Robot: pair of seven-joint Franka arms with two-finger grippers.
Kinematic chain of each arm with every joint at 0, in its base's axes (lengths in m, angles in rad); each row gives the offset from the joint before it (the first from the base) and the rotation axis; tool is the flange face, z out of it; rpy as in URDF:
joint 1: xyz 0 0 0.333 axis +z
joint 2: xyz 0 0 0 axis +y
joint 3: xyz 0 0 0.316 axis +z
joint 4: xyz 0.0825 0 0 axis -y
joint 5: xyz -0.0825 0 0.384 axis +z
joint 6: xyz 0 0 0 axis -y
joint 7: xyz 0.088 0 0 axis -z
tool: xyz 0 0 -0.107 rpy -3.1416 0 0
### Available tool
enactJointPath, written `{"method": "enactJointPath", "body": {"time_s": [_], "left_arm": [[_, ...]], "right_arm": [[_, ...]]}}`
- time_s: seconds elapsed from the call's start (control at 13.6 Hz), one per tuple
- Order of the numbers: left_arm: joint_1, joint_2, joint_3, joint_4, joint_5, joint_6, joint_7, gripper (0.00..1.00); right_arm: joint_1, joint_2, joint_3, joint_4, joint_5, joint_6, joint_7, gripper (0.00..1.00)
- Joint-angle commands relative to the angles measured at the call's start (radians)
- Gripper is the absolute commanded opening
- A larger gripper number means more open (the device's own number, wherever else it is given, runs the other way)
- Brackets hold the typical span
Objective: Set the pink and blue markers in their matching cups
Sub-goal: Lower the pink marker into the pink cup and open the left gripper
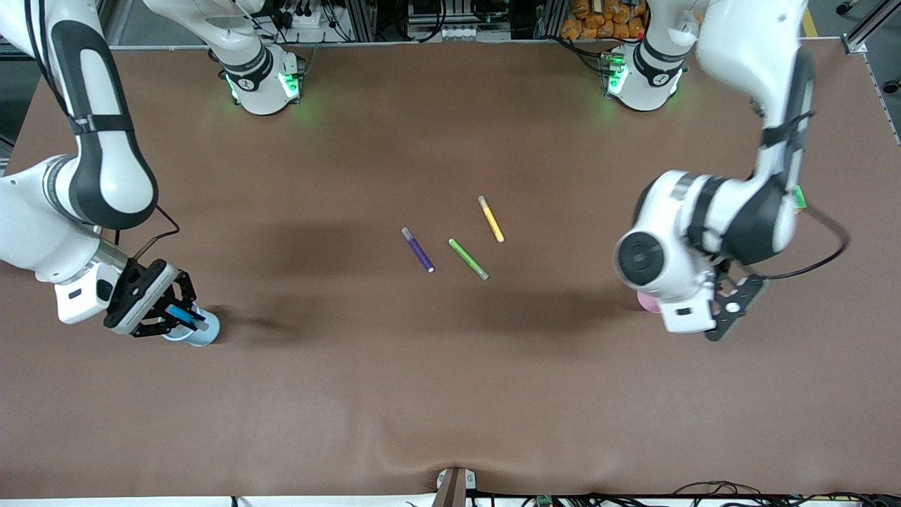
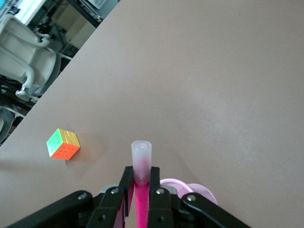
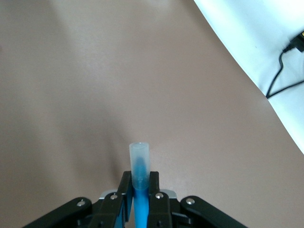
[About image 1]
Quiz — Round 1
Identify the blue marker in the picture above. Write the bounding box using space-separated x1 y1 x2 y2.
167 304 210 333

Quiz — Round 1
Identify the light blue cup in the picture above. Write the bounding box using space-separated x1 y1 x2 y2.
160 303 221 347

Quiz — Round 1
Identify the purple marker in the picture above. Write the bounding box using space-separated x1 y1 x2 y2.
401 227 435 273

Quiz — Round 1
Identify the yellow marker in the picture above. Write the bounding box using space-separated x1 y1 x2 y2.
478 196 505 243

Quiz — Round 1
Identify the green marker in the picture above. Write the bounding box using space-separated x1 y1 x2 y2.
448 239 490 281

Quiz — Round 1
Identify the white power strip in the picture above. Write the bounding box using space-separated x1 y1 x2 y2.
271 0 332 30

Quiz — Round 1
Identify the orange snack bag pile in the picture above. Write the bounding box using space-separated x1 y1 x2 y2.
561 0 652 39

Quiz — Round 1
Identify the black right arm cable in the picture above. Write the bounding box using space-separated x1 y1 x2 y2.
130 204 181 260

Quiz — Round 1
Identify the black floor cable bundle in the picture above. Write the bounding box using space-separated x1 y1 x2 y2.
465 481 901 507

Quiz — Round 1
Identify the metal table edge bracket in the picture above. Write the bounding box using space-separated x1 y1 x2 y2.
435 467 477 507

